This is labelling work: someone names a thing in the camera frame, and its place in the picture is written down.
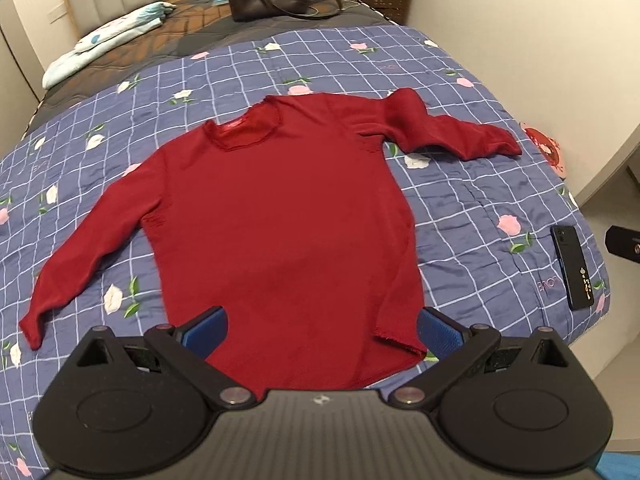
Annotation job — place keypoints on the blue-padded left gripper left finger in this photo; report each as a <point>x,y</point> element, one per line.
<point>185,348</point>

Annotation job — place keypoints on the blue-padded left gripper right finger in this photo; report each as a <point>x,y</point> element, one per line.
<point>462,353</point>

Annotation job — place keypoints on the red long-sleeve sweater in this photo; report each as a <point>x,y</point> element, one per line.
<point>289,219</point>

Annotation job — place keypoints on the black smartphone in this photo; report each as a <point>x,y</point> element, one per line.
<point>573,267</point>

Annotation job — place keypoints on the blue plaid floral quilt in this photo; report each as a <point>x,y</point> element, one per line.
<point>485,250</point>

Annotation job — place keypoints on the red pink round fan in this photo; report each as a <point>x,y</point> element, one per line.
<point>548,147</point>

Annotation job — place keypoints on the brown grey patterned bedspread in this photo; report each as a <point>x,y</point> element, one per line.
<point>192,28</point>

